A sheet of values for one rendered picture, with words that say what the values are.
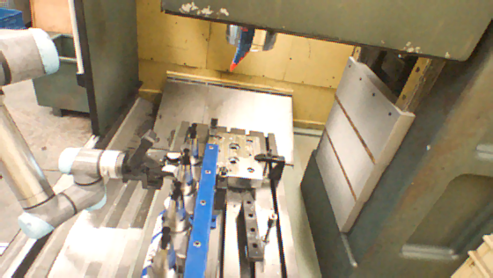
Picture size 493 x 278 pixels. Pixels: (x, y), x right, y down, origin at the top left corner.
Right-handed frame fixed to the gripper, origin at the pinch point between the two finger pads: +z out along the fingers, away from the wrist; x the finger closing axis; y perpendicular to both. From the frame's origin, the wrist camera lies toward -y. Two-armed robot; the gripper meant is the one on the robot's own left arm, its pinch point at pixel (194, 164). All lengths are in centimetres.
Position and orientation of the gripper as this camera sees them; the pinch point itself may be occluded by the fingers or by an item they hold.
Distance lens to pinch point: 84.9
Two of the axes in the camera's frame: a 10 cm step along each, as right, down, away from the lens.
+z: 9.9, 0.9, 0.8
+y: -1.2, 8.3, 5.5
